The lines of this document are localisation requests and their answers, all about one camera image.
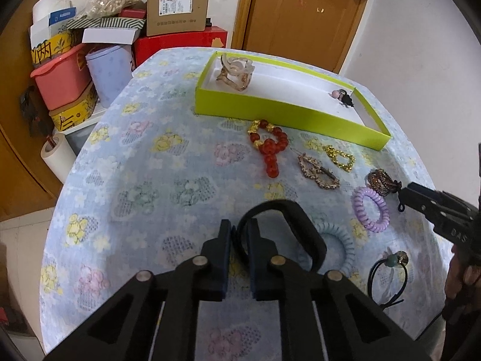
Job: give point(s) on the pink plastic bin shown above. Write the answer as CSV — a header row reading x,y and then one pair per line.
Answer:
x,y
63,79

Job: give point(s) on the white blue carton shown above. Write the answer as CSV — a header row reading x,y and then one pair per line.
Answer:
x,y
49,17

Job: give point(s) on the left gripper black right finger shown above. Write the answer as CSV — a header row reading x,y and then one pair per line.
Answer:
x,y
323,317

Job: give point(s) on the brown cardboard box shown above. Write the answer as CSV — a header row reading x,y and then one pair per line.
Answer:
x,y
175,16

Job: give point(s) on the yellow printed box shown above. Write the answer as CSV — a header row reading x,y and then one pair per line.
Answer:
x,y
76,112

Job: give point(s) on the wooden door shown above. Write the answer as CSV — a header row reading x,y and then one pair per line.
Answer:
x,y
317,32

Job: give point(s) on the green striped box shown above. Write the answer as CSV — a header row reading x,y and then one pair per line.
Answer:
x,y
105,23

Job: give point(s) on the yellow tin box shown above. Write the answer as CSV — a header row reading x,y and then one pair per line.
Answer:
x,y
53,47

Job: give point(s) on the white paper roll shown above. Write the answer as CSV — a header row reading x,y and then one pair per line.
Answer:
x,y
58,156

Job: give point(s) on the beige large hair claw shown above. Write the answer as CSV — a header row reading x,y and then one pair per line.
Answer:
x,y
235,72

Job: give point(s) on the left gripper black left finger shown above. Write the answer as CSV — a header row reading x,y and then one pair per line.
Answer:
x,y
154,317

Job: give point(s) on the black smart wristband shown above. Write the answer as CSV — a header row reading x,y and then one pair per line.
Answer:
x,y
300,225

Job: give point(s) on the wooden wardrobe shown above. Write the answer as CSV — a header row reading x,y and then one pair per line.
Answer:
x,y
27,184

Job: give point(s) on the person's right hand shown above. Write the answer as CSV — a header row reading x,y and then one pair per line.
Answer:
x,y
459,275

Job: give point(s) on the lavender cylindrical container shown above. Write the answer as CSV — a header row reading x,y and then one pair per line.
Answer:
x,y
111,70

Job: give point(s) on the red gift box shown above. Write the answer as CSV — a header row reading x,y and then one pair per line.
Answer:
x,y
145,47

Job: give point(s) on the bag of beige beads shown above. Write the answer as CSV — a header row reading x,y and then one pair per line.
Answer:
x,y
104,8

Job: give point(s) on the small red box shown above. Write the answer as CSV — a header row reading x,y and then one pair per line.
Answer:
x,y
133,13

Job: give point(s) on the white flat box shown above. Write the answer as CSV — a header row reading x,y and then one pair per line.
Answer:
x,y
120,36

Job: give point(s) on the floral blue tablecloth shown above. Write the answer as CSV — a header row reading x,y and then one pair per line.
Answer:
x,y
155,179

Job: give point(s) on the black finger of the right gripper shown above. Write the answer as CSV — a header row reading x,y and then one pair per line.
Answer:
x,y
422,199

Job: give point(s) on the lime green tray box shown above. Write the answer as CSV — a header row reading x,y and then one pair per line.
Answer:
x,y
293,96

